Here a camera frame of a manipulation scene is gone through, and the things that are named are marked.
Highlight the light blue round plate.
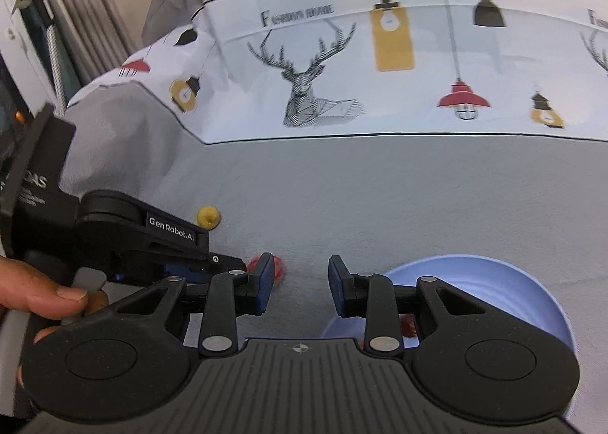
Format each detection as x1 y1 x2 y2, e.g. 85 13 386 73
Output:
320 254 580 421

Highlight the bare left hand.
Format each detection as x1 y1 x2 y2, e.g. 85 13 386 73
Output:
0 256 111 390

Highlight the dark red jujube front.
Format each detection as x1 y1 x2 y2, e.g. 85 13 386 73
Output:
401 314 417 338

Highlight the yellow round fruit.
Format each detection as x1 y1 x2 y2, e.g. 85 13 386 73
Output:
197 206 222 230

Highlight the red apple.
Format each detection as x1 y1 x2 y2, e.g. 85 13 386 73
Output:
246 254 285 284

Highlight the grey pleated curtain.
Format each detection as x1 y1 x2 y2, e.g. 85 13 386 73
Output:
48 0 136 83

